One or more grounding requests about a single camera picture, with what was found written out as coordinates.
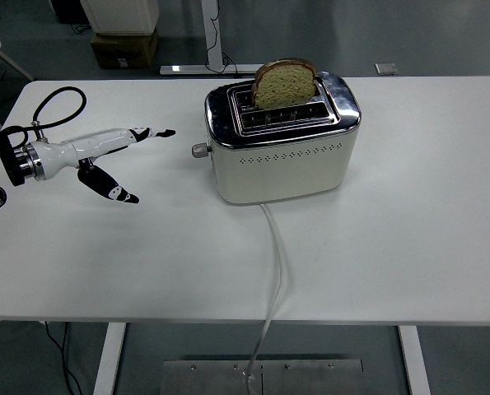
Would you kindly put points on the black box on floor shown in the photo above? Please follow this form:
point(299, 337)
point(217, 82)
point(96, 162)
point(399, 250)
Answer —
point(69, 10)

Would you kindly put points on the brown cardboard box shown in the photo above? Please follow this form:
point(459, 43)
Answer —
point(123, 49)

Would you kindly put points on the white table leg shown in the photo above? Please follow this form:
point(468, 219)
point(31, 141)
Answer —
point(108, 358)
point(413, 362)

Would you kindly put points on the brown bread slice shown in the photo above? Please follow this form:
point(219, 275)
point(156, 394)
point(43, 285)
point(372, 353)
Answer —
point(286, 88)

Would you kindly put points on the grey floor socket plate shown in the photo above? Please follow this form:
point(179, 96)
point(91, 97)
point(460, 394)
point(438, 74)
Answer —
point(385, 68)

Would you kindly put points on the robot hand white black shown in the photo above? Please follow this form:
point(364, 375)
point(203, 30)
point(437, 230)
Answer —
point(92, 144)

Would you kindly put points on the grey toaster lever knob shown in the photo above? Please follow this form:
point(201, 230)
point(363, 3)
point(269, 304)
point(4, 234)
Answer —
point(199, 150)

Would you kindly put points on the grey metal plate with screws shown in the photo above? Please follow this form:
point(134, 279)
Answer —
point(310, 378)

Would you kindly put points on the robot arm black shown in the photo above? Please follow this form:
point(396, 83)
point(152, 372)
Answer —
point(7, 162)

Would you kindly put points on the white desk leg with foot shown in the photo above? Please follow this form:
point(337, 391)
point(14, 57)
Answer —
point(211, 24)

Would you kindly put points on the white cabinet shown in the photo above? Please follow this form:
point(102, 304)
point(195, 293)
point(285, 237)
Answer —
point(121, 14)

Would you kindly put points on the cream and chrome toaster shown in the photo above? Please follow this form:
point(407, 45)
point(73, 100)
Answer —
point(286, 173)

